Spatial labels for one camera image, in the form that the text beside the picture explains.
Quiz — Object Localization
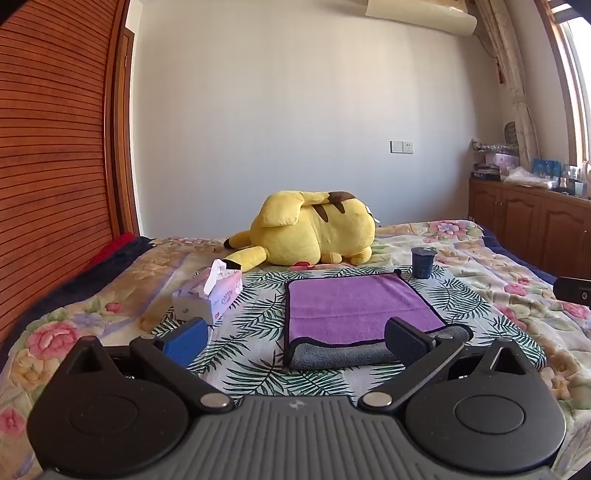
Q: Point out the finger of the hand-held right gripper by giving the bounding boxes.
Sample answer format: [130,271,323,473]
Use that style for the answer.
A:
[553,276,591,306]

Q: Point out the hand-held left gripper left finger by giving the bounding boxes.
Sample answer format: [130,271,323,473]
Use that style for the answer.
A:
[68,318,235,415]

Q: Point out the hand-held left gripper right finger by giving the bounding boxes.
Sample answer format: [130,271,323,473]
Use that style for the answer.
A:
[357,317,540,412]

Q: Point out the purple and grey towel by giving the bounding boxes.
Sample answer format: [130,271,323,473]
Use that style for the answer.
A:
[283,272,474,370]

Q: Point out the pink tissue box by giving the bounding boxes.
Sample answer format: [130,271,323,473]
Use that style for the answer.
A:
[172,259,244,326]

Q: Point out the dark blue mattress cover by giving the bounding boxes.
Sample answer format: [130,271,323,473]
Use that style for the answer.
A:
[482,226,559,284]

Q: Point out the leaf-print cloth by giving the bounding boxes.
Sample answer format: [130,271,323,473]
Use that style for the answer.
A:
[152,267,548,400]

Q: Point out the dark blue cup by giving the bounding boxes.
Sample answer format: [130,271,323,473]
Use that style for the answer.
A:
[411,247,437,280]

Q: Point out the wooden cabinet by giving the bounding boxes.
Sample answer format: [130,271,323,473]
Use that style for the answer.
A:
[468,178,591,280]

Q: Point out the dark blue blanket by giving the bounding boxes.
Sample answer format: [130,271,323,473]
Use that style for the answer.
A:
[0,236,158,365]

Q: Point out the red cloth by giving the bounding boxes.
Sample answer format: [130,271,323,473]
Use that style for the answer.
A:
[90,233,138,267]

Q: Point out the clear plastic bag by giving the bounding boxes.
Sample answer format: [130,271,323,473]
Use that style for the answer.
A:
[502,166,560,190]

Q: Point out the blue packaging box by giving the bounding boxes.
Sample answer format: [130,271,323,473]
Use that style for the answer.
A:
[532,158,562,179]

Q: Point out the pale pink box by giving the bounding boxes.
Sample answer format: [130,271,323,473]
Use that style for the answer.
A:
[485,153,521,169]

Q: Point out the yellow plush toy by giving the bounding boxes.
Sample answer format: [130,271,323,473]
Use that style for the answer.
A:
[224,189,377,272]

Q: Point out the floral patterned box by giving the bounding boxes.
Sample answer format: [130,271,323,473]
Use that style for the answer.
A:
[471,138,522,154]

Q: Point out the wooden-framed window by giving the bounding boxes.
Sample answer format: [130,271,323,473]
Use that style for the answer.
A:
[536,0,591,175]

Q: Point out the wooden slatted wardrobe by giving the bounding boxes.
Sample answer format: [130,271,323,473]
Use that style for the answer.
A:
[0,0,141,344]

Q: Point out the beige curtain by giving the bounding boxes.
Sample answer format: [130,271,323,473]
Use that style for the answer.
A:
[475,0,541,169]

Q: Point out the white air conditioner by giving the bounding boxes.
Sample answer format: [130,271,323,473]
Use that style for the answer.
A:
[362,0,478,38]

